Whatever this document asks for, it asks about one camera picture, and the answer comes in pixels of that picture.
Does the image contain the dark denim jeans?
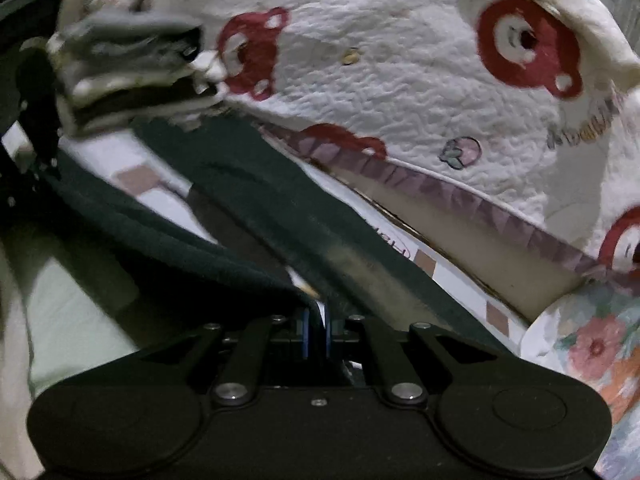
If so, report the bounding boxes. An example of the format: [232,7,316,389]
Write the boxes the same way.
[0,114,516,361]

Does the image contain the folded grey clothes stack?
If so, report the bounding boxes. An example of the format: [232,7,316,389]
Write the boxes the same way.
[46,10,227,136]

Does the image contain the floral pastel quilt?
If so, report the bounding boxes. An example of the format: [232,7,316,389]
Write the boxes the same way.
[520,283,639,479]

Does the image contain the white bear print quilt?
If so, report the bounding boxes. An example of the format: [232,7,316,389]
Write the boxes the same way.
[84,0,639,294]

